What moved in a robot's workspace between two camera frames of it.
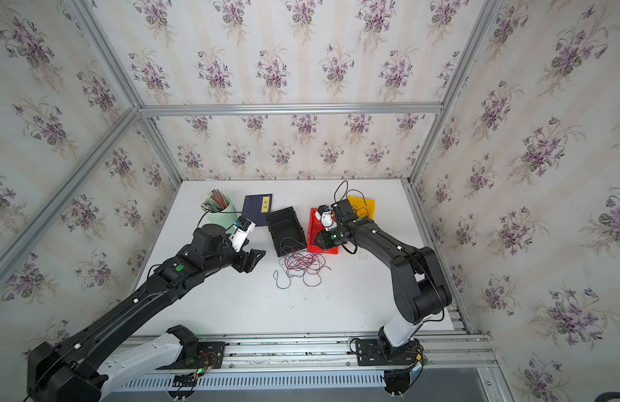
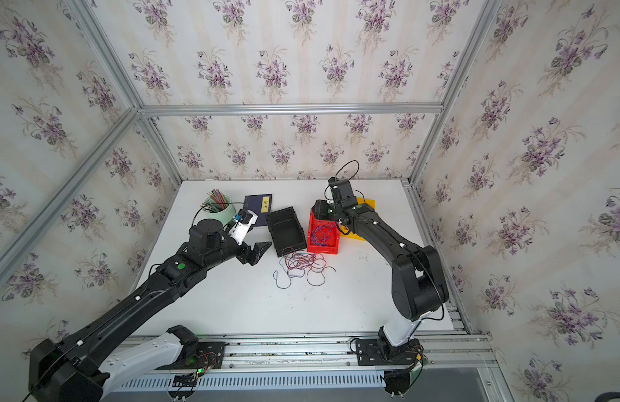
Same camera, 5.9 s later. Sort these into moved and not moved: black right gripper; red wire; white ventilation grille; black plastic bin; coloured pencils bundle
Moved: black right gripper
Not moved: black plastic bin; red wire; coloured pencils bundle; white ventilation grille
